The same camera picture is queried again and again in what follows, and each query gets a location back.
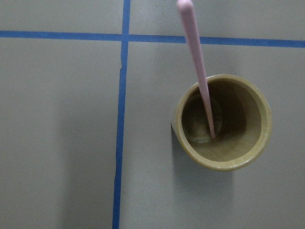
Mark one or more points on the tan bamboo cup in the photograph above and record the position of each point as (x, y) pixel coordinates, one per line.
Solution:
(242, 120)

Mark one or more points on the long blue tape strip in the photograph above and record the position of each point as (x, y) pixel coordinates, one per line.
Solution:
(151, 38)

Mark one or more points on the pink chopstick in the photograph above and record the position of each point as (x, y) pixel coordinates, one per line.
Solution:
(187, 13)

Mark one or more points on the crossing blue tape strip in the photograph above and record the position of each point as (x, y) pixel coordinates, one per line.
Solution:
(121, 114)

